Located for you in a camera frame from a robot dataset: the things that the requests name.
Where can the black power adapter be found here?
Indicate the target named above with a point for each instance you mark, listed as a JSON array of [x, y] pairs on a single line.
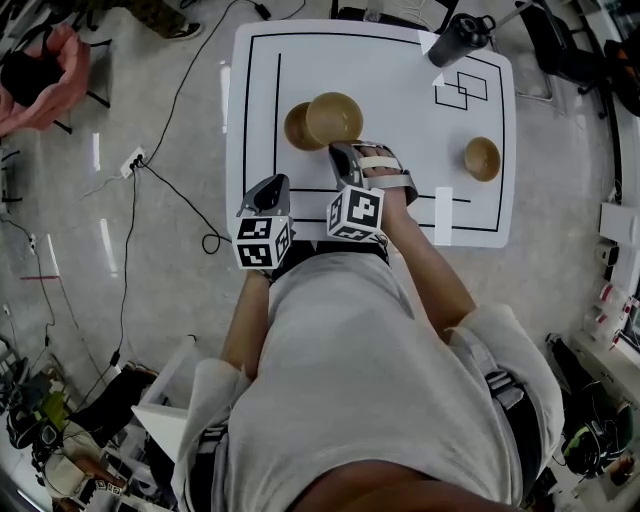
[[262, 10]]

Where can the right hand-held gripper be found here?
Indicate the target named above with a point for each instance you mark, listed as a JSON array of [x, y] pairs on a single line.
[[357, 212]]

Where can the pink chair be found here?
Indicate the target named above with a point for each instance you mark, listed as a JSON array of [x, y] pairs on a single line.
[[75, 70]]

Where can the black office chair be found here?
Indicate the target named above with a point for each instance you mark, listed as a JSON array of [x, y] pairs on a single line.
[[560, 55]]

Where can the white box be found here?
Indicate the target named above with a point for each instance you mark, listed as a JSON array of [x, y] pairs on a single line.
[[620, 220]]

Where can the black shaker bottle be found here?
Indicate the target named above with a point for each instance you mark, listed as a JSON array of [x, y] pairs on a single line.
[[450, 42]]

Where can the person's right hand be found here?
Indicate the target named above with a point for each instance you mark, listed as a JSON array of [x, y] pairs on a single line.
[[382, 171]]

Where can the person's black trousers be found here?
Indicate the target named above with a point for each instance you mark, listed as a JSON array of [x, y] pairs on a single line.
[[305, 255]]

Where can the person's left forearm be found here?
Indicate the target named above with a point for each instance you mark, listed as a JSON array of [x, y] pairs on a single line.
[[245, 325]]

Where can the yellow-green item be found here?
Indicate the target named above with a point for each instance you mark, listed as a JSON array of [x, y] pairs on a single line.
[[55, 410]]

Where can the person's right forearm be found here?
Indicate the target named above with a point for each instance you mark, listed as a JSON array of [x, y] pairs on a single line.
[[430, 270]]

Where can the person's chin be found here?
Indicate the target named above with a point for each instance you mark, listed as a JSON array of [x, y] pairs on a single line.
[[400, 490]]

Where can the white power strip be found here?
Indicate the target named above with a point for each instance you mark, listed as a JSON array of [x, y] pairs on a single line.
[[132, 162]]

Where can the brown bowl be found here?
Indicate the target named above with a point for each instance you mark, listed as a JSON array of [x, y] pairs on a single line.
[[332, 117], [481, 157], [295, 127]]

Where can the person's white shirt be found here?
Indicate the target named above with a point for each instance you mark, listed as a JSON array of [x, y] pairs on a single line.
[[360, 390]]

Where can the black bag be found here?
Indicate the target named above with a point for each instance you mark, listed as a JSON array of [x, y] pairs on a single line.
[[30, 77]]

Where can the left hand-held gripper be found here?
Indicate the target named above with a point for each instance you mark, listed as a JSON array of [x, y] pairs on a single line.
[[262, 240]]

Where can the black orange backpack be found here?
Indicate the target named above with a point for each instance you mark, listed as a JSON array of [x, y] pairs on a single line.
[[622, 75]]

